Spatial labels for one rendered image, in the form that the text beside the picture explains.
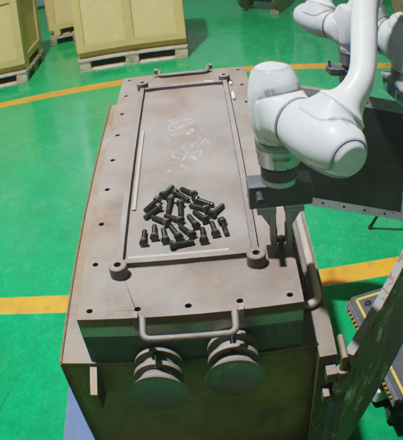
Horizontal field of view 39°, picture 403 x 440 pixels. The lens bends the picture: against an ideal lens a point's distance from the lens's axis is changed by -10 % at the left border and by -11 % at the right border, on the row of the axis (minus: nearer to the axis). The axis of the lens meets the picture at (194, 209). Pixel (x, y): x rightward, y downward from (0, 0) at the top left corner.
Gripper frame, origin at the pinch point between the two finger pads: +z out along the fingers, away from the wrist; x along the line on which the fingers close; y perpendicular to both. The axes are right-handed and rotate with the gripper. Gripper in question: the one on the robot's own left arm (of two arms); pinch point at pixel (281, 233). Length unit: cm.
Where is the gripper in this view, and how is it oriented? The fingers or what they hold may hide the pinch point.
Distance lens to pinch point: 132.4
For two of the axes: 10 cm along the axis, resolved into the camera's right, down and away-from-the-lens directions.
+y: 0.2, 5.6, -8.3
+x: 9.9, -0.9, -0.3
